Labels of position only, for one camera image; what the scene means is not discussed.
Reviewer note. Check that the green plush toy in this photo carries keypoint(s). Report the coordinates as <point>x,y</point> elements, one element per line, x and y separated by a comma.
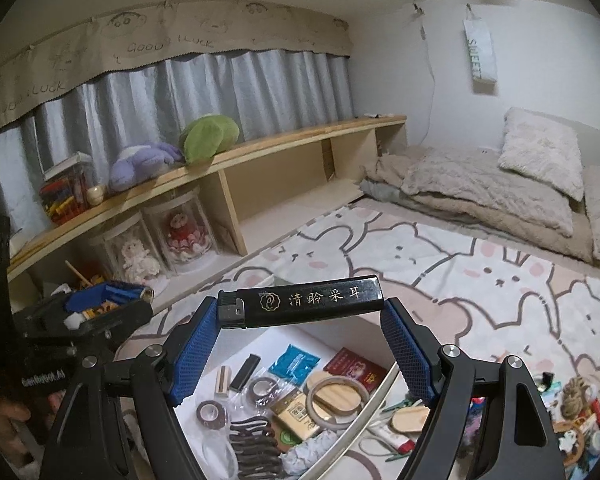
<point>207,136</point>

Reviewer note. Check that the wooden bedside shelf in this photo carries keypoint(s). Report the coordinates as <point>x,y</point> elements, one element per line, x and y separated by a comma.
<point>252,195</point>

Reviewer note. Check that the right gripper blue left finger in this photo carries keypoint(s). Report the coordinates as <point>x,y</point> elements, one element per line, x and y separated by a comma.
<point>161,383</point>

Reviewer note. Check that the jute twine ball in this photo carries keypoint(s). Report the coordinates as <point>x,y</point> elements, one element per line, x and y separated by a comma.
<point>577,397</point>

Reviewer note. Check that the bunny print blanket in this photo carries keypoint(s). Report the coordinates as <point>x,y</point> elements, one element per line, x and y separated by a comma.
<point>489,297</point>

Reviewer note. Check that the red card packet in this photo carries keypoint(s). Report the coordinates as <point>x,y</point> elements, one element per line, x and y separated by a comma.
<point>348,363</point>

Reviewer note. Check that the beige printed curtain valance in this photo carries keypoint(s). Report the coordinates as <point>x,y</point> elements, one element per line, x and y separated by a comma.
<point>138,36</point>

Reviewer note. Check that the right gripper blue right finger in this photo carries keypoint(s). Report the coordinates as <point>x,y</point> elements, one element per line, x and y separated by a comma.
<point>445,379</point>

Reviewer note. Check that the oval wooden box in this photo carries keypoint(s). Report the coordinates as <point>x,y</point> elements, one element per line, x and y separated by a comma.
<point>409,420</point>

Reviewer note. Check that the fluffy cream pillow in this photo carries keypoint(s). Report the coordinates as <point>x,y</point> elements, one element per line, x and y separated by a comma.
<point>544,150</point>

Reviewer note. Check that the small black lighter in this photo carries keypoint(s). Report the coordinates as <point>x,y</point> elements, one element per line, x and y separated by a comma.
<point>244,373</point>

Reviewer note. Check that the jar of colourful items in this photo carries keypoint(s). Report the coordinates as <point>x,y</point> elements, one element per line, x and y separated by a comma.
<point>64,191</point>

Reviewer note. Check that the white storage box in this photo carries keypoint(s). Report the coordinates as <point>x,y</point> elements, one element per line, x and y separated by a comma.
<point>328,428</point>

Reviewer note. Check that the white dress doll in case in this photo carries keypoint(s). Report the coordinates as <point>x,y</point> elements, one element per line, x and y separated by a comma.
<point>129,254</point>

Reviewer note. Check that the grey blue curtain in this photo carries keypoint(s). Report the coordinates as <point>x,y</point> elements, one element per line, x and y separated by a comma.
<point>265,92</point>

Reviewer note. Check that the beige folded quilt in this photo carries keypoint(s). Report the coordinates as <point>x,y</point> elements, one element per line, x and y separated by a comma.
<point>468,187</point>

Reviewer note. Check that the blue foil sachet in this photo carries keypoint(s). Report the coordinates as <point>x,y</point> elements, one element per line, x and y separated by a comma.
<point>294,365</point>

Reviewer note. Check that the black lighter with gold text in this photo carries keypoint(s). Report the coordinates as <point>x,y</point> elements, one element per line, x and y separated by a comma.
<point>299,303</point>

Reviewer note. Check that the purple plush toy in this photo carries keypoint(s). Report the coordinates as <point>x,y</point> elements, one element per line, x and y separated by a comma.
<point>142,162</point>

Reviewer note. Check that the red dress doll in case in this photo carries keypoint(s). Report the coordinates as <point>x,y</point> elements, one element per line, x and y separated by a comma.
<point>182,232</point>

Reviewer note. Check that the brown tape roll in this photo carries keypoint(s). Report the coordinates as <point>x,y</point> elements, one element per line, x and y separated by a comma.
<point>211,415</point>

